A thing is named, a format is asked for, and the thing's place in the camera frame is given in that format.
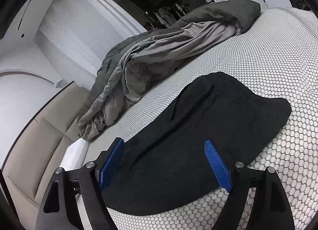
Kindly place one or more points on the black pants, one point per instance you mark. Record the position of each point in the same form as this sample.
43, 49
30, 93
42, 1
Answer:
164, 165

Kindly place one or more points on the beige upholstered headboard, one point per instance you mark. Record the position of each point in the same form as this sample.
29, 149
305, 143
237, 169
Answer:
39, 150

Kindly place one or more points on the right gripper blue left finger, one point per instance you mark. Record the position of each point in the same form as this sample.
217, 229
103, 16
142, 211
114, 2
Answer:
59, 210

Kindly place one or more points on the grey duvet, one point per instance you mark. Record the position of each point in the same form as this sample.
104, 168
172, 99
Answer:
134, 65

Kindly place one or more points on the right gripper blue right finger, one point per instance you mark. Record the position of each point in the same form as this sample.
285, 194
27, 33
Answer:
270, 209

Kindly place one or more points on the white curtain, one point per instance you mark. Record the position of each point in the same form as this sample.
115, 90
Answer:
76, 35

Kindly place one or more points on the white pillow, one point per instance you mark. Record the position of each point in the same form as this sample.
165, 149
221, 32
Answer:
75, 155

